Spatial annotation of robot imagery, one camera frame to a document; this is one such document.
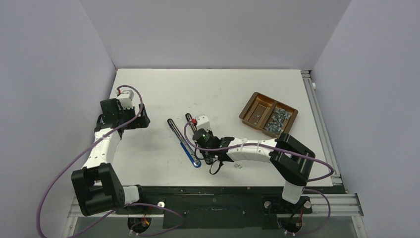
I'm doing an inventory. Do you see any black stapler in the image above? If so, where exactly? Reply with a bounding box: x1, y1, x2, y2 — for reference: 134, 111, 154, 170
185, 113, 213, 165

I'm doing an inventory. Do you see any blue stapler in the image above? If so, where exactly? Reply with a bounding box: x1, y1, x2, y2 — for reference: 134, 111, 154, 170
167, 119, 202, 168

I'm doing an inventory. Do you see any brown plastic tray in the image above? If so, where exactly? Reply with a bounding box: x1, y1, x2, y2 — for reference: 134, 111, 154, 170
239, 92, 299, 138

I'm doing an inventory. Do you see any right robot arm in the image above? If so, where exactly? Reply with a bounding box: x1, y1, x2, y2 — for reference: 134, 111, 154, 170
192, 129, 315, 212

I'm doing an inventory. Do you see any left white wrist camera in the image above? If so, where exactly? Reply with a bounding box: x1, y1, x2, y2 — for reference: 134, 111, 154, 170
116, 90, 134, 110

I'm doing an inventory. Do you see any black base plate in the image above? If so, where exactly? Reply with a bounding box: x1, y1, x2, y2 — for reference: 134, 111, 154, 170
115, 185, 313, 230

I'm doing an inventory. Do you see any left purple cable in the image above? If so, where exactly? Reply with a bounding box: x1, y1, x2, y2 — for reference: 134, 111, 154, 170
35, 84, 185, 238

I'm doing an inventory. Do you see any aluminium side rail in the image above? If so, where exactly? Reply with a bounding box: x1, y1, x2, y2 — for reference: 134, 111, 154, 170
301, 70, 343, 185

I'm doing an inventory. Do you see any aluminium front rail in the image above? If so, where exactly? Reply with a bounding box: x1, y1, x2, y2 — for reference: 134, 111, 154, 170
68, 193, 364, 218

